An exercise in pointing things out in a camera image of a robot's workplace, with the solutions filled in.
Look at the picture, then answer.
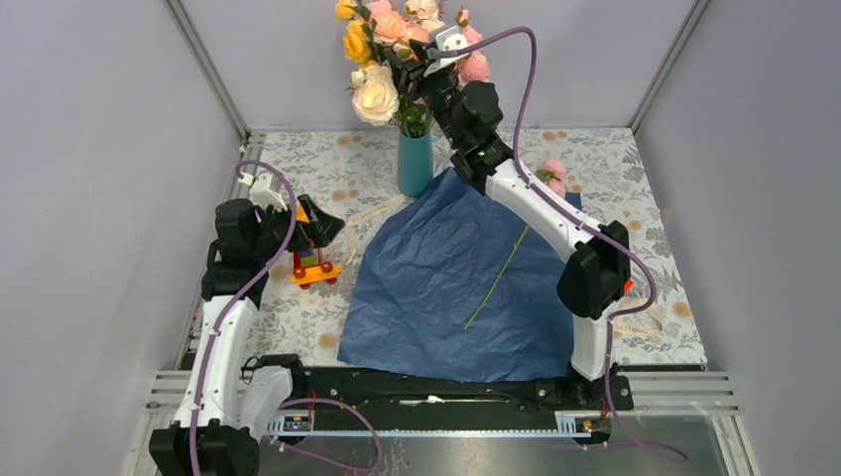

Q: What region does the flower bouquet in vase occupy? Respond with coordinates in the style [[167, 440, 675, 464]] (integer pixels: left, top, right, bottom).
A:
[[334, 0, 493, 139]]

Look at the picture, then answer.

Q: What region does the yellow red toy block car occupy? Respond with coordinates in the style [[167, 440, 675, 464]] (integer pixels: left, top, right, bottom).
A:
[[291, 206, 342, 290]]

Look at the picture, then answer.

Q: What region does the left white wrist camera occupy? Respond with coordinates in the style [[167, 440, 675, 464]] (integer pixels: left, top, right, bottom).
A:
[[238, 173, 288, 211]]

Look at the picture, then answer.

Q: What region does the pink flowers bunch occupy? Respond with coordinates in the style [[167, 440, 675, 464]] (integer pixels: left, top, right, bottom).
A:
[[463, 159, 578, 329]]

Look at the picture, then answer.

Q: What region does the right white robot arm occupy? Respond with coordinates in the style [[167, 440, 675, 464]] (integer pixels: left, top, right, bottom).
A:
[[385, 42, 632, 409]]

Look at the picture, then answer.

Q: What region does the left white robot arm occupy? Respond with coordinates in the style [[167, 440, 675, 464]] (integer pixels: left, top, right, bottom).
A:
[[149, 194, 345, 475]]

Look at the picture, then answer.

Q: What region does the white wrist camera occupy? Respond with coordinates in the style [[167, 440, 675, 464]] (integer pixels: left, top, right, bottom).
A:
[[238, 173, 288, 211], [422, 26, 469, 77]]

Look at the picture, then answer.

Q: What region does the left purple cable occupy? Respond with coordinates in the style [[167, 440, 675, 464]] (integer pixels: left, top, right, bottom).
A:
[[188, 159, 385, 476]]

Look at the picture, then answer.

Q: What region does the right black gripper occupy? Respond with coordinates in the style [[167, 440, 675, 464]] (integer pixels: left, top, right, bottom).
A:
[[385, 39, 464, 149]]

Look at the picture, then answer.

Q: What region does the peach pink flower stem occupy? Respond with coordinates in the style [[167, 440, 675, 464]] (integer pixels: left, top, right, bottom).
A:
[[368, 4, 429, 46]]

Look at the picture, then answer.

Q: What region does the pink rose flower stem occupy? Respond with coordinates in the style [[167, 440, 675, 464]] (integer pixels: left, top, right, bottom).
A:
[[457, 25, 491, 86]]

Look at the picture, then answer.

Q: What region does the teal ceramic vase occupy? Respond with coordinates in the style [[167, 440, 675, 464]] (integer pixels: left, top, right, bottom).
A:
[[397, 133, 434, 197]]

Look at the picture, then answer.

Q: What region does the floral patterned table mat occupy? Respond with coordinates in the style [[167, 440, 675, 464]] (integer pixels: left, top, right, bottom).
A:
[[223, 128, 709, 369]]

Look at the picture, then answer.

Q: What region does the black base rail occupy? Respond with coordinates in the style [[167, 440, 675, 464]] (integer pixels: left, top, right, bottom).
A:
[[282, 355, 635, 433]]

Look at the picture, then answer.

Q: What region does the blue wrapping paper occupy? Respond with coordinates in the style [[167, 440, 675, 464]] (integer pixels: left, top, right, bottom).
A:
[[337, 169, 573, 383]]

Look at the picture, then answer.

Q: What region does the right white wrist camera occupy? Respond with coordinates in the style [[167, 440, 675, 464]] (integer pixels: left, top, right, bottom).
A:
[[422, 26, 469, 77]]

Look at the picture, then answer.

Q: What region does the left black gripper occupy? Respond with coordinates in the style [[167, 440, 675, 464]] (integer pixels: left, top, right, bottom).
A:
[[252, 193, 343, 261]]

